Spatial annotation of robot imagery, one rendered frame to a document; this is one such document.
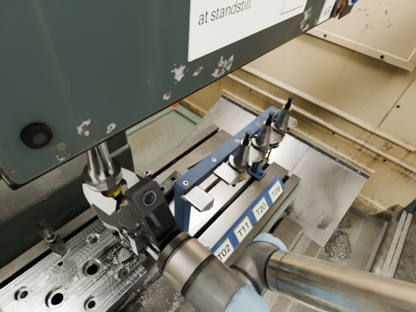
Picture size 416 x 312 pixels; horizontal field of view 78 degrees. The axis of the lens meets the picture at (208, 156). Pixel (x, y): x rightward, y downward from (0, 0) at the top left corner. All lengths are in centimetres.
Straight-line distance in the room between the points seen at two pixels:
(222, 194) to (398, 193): 81
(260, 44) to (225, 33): 6
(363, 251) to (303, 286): 97
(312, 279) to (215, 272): 15
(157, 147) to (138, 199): 127
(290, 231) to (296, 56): 77
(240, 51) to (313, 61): 106
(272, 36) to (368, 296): 33
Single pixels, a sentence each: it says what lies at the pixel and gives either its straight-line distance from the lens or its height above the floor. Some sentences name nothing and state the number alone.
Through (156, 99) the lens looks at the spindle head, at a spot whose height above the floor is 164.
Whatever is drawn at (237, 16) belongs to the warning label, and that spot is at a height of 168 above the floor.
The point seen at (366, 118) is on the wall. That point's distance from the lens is 128.
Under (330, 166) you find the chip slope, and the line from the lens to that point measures 141.
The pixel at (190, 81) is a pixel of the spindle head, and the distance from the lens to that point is 18.
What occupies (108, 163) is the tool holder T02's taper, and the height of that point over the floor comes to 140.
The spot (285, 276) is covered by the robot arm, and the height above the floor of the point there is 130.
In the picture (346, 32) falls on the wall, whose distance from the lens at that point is 119.
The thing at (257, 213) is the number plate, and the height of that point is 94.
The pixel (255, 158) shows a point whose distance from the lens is 74.
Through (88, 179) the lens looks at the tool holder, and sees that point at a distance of 48.
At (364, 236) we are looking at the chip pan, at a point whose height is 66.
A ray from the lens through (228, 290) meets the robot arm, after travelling 40.
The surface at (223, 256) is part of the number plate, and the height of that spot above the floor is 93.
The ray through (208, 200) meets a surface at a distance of 62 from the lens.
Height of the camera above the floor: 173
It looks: 46 degrees down
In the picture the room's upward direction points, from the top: 8 degrees clockwise
